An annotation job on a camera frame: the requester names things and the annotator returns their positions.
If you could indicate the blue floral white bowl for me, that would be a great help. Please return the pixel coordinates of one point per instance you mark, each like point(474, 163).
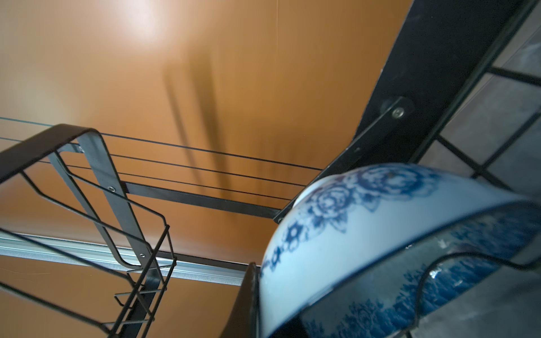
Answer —
point(398, 249)

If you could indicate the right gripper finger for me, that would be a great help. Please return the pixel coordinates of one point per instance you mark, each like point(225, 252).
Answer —
point(243, 319)

